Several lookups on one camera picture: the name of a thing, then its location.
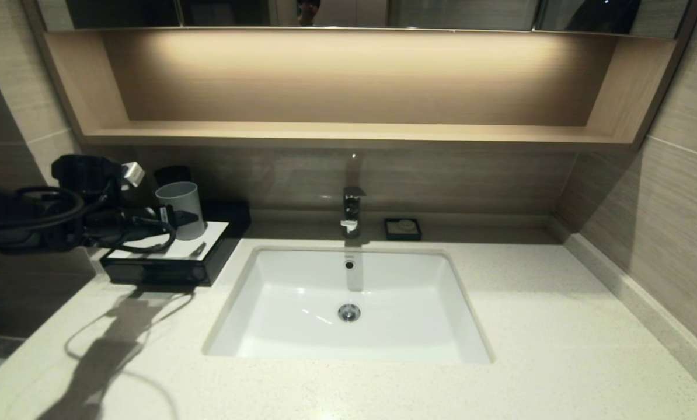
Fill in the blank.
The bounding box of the grey plastic cup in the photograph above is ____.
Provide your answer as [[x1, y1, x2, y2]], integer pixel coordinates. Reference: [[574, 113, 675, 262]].
[[155, 181, 207, 241]]

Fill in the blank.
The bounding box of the black box drawer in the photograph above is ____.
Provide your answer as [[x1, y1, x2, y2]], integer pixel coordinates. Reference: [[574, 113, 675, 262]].
[[102, 261, 212, 288]]

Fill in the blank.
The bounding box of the black box with white top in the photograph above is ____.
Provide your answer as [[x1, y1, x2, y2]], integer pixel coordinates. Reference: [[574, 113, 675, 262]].
[[100, 200, 252, 288]]

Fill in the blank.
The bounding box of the black cup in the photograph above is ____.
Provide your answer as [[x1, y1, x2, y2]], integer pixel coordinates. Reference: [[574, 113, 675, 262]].
[[153, 166, 192, 188]]

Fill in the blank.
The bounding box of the white sink basin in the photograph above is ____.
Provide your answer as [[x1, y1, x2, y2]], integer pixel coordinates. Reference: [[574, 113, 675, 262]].
[[205, 245, 494, 365]]

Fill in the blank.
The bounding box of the chrome faucet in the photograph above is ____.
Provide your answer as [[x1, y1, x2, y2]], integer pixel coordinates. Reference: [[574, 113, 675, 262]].
[[341, 153, 368, 239]]

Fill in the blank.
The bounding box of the black soap dish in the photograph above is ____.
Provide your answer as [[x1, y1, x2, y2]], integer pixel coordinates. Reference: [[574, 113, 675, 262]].
[[384, 218, 422, 242]]

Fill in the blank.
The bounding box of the mirror cabinet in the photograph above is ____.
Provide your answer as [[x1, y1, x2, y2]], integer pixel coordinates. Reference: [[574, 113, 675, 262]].
[[36, 0, 692, 40]]

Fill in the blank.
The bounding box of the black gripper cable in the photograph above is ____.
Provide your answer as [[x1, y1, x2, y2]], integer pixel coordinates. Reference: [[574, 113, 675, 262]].
[[100, 217, 177, 254]]

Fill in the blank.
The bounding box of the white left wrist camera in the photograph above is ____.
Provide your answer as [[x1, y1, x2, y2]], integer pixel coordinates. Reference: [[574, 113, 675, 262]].
[[121, 162, 145, 188]]

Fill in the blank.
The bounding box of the wooden wall shelf niche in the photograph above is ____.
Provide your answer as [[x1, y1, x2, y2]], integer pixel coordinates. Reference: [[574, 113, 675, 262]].
[[23, 0, 697, 152]]

